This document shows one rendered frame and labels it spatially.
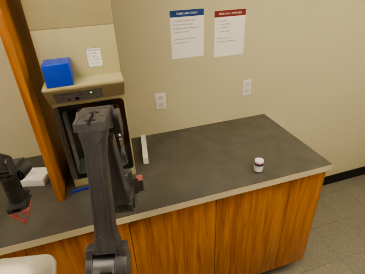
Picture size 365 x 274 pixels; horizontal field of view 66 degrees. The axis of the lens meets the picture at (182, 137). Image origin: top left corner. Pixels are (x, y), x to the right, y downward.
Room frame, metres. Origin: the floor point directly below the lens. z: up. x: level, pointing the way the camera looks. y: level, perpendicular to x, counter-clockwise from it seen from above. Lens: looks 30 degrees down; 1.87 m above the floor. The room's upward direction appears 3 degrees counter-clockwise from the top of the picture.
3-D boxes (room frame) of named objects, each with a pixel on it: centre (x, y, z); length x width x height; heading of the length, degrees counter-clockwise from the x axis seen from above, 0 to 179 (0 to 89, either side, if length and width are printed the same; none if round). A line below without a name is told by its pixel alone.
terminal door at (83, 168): (1.19, 0.41, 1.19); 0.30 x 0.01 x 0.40; 106
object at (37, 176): (1.23, 0.81, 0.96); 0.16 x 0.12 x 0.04; 89
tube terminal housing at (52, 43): (1.32, 0.45, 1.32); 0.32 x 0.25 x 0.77; 106
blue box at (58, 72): (1.12, 0.48, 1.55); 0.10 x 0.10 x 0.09; 16
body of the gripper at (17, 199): (0.79, 0.61, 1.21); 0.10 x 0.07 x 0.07; 16
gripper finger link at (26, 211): (0.78, 0.61, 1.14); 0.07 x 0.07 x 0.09; 16
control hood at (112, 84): (1.14, 0.40, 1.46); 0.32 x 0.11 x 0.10; 106
